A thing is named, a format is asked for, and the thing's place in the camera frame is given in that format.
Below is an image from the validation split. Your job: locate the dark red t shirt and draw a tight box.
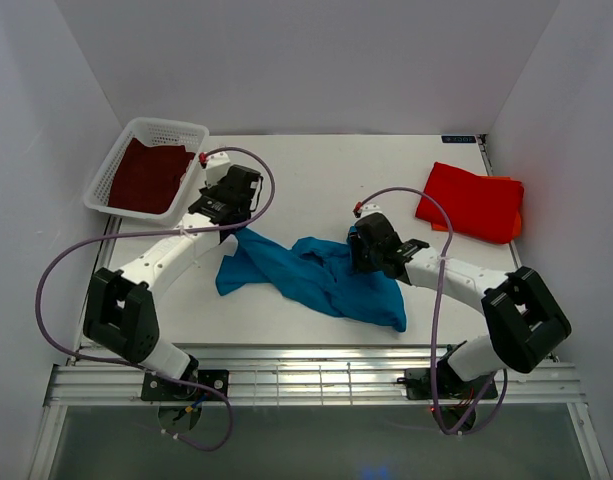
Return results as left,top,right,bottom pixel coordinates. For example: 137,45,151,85
108,138,195,215

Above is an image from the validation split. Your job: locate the white plastic basket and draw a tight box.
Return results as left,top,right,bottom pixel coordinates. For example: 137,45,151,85
83,117,209,225

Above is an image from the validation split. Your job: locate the blue t shirt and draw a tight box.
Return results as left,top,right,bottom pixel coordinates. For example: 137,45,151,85
215,228,407,333

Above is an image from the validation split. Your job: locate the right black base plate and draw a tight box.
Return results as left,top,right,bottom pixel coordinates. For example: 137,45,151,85
396,368,487,400

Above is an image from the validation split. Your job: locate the orange folded t shirt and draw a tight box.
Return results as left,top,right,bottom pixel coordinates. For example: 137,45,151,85
428,176,524,244

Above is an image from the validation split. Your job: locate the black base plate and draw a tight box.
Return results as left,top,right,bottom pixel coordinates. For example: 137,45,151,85
396,368,487,400
140,369,230,403

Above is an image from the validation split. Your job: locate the blue label sticker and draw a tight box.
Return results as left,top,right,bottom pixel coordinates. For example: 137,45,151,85
441,135,477,144

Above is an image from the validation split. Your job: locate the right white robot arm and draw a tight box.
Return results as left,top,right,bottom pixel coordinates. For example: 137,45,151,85
350,204,572,397

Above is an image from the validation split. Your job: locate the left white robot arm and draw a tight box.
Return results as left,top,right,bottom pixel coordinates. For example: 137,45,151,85
83,152,263,400

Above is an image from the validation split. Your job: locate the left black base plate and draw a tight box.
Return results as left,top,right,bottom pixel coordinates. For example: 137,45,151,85
140,369,230,403

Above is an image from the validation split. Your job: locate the red folded t shirt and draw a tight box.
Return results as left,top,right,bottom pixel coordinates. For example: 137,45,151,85
415,162,524,244

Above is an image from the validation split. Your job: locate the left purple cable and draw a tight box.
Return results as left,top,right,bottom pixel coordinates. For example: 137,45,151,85
35,146,276,452

